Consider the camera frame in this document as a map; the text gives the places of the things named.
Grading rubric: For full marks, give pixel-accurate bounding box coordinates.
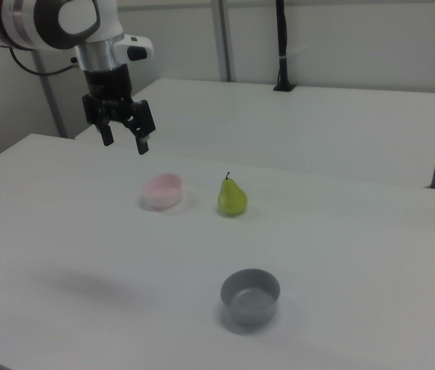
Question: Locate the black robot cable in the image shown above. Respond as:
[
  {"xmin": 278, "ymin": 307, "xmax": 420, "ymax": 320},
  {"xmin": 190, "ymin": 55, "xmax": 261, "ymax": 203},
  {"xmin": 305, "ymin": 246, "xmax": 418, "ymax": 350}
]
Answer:
[{"xmin": 8, "ymin": 48, "xmax": 84, "ymax": 76}]

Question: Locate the white side table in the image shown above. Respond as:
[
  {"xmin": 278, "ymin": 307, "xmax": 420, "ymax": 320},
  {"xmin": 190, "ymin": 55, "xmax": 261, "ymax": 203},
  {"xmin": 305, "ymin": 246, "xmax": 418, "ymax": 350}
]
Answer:
[{"xmin": 73, "ymin": 78, "xmax": 435, "ymax": 190}]

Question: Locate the grey plastic bowl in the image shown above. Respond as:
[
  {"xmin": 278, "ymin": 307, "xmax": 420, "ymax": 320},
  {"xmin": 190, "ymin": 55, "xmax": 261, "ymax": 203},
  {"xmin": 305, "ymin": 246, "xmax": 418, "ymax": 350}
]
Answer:
[{"xmin": 219, "ymin": 267, "xmax": 282, "ymax": 326}]

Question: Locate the black camera stand pole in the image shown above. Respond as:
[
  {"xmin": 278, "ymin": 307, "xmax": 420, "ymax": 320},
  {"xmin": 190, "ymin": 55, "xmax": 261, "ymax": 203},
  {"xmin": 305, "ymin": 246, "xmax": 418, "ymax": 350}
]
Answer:
[{"xmin": 272, "ymin": 0, "xmax": 297, "ymax": 93}]

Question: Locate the green pear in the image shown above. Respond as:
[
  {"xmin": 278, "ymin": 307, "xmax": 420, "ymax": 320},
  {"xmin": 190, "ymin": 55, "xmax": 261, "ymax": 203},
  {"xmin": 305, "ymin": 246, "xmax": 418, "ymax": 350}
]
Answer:
[{"xmin": 217, "ymin": 171, "xmax": 249, "ymax": 218}]

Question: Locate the pink plastic bowl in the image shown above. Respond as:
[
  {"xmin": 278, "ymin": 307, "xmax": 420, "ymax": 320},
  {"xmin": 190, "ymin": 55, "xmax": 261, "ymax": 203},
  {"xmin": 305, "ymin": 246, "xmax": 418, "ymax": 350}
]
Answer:
[{"xmin": 141, "ymin": 173, "xmax": 185, "ymax": 211}]

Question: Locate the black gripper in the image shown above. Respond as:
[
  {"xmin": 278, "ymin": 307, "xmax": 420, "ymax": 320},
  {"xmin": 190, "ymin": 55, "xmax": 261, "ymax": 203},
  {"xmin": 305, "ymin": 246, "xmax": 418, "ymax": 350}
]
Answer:
[{"xmin": 82, "ymin": 63, "xmax": 157, "ymax": 156}]

